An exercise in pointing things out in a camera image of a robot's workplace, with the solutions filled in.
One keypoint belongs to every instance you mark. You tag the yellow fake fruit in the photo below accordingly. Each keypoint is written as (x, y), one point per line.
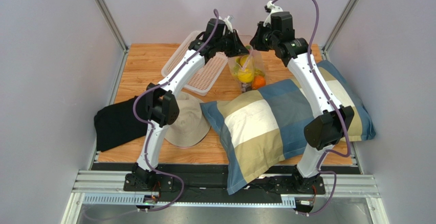
(243, 60)

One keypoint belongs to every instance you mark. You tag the black folded cloth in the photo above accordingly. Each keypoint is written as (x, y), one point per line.
(116, 125)

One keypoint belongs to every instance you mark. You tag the white plastic basket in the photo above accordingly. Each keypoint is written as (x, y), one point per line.
(203, 80)

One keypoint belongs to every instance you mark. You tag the blue beige checkered pillow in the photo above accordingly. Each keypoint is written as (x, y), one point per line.
(259, 129)

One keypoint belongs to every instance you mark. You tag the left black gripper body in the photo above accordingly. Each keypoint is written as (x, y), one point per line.
(225, 44)

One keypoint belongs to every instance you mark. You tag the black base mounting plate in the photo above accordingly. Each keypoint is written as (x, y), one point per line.
(203, 183)

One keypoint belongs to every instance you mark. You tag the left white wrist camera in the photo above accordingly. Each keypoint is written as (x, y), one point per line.
(228, 22)

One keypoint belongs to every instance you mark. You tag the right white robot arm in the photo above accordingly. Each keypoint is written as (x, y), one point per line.
(331, 119)

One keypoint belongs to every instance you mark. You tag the beige bucket hat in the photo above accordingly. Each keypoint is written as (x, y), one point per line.
(191, 126)

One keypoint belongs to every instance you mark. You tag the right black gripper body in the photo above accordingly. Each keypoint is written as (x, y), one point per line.
(258, 40)

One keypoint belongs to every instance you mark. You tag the orange fake fruit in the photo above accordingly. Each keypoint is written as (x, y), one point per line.
(258, 82)

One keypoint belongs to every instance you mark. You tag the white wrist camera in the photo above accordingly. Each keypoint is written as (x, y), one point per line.
(270, 8)
(228, 22)

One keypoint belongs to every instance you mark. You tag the aluminium frame rail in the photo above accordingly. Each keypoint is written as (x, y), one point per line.
(109, 197)

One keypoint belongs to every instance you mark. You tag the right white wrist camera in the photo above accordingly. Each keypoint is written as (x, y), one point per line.
(270, 8)

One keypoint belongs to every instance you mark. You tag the yellow fake lemon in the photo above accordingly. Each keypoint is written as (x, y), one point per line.
(245, 75)

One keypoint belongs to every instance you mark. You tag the clear zip top bag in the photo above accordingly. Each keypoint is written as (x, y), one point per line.
(255, 62)

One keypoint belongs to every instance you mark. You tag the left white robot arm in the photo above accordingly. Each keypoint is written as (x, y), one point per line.
(157, 106)

